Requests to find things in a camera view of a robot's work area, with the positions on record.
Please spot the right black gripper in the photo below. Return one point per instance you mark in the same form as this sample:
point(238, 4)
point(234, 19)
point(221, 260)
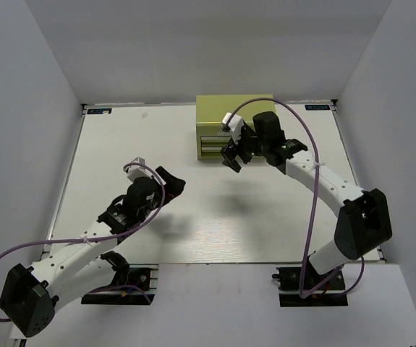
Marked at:
point(228, 151)

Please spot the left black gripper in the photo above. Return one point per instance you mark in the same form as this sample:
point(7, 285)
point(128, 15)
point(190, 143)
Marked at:
point(173, 188)

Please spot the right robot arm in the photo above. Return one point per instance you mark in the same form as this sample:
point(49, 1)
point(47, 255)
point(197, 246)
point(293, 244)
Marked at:
point(363, 220)

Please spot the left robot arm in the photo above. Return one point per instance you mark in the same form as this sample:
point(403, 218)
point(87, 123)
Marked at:
point(32, 295)

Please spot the green metal drawer toolbox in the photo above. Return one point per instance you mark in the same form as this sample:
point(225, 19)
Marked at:
point(210, 111)

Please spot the left blue corner label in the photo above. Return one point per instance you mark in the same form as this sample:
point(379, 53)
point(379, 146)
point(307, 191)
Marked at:
point(99, 111)

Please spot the blue corner label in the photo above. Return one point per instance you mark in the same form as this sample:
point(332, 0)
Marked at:
point(317, 107)
point(99, 111)

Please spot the right blue corner label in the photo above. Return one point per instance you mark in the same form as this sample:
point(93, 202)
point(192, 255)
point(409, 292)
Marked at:
point(317, 107)

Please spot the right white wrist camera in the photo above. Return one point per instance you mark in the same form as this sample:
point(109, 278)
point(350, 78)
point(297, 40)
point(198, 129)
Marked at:
point(233, 123)

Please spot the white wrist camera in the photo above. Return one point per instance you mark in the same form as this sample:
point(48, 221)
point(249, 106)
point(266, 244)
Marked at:
point(233, 123)
point(136, 169)

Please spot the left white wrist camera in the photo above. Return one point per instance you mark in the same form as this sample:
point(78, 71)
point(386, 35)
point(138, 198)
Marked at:
point(136, 169)

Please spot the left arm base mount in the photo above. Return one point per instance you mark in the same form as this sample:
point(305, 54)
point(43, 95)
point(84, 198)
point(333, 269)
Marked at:
point(136, 288)

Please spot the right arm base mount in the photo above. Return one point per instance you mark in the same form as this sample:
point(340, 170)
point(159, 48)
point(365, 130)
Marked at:
point(328, 294)

